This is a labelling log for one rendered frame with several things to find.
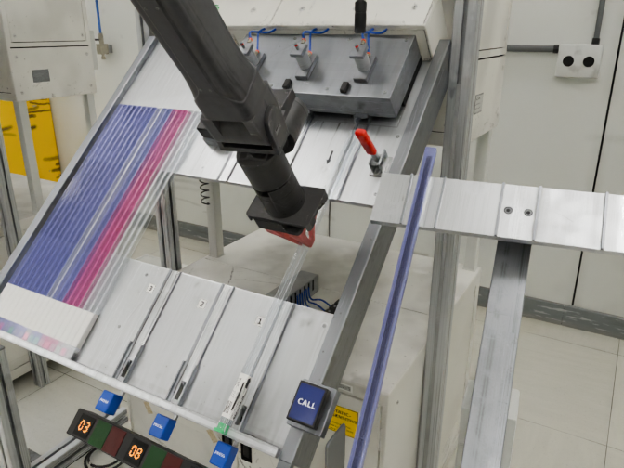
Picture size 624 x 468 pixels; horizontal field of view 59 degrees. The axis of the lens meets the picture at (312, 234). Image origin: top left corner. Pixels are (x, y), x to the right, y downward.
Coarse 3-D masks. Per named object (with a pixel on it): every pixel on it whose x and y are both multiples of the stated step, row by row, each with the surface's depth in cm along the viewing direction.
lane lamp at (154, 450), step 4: (152, 448) 79; (156, 448) 79; (160, 448) 78; (152, 452) 79; (156, 452) 78; (160, 452) 78; (164, 452) 78; (148, 456) 79; (152, 456) 78; (156, 456) 78; (160, 456) 78; (164, 456) 78; (148, 460) 78; (152, 460) 78; (156, 460) 78; (160, 460) 78; (144, 464) 78; (148, 464) 78; (152, 464) 78; (156, 464) 78; (160, 464) 77
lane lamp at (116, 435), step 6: (114, 426) 83; (114, 432) 82; (120, 432) 82; (108, 438) 82; (114, 438) 82; (120, 438) 82; (108, 444) 82; (114, 444) 81; (120, 444) 81; (108, 450) 81; (114, 450) 81; (114, 456) 80
